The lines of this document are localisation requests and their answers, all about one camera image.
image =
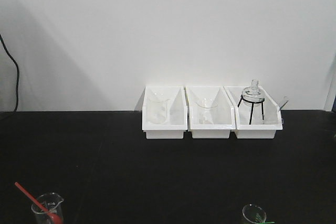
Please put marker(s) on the clear right glass beaker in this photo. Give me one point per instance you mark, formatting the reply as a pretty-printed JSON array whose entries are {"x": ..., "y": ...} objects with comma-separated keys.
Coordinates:
[{"x": 253, "y": 214}]

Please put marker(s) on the white storage bin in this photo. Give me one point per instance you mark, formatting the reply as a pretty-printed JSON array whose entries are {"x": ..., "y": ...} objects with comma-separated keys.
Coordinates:
[
  {"x": 176, "y": 123},
  {"x": 257, "y": 121},
  {"x": 225, "y": 120}
]

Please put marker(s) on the black wire tripod stand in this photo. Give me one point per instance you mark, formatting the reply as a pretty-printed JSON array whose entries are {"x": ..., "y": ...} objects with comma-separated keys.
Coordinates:
[{"x": 253, "y": 103}]

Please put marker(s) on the clear glass beaker in bin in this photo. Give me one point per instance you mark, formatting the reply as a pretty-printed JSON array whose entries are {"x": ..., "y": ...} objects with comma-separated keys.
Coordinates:
[{"x": 157, "y": 106}]

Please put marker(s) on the white middle storage bin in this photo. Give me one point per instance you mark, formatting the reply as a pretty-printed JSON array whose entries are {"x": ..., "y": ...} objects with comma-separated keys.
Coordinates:
[{"x": 225, "y": 120}]

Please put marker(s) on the clear left glass beaker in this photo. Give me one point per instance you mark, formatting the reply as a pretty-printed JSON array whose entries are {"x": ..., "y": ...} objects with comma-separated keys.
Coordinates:
[{"x": 52, "y": 203}]

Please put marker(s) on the red plastic spoon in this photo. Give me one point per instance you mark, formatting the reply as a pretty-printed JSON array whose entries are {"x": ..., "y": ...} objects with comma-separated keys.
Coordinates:
[{"x": 54, "y": 217}]

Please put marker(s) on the white left storage bin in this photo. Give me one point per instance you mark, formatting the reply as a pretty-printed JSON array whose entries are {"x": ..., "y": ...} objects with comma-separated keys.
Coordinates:
[{"x": 176, "y": 123}]

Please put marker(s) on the white right storage bin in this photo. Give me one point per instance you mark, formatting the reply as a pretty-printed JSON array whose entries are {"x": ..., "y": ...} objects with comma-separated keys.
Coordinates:
[{"x": 257, "y": 121}]

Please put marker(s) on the clear round glass flask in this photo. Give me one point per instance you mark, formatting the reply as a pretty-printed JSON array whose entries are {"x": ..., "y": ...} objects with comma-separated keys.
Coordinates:
[{"x": 253, "y": 93}]

